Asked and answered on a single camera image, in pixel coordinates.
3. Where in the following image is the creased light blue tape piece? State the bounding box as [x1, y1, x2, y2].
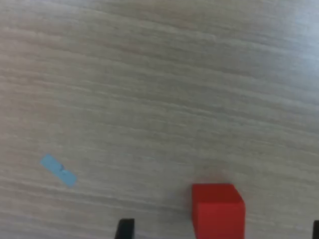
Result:
[39, 153, 77, 188]

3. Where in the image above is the red cube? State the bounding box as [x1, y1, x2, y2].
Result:
[191, 183, 246, 239]

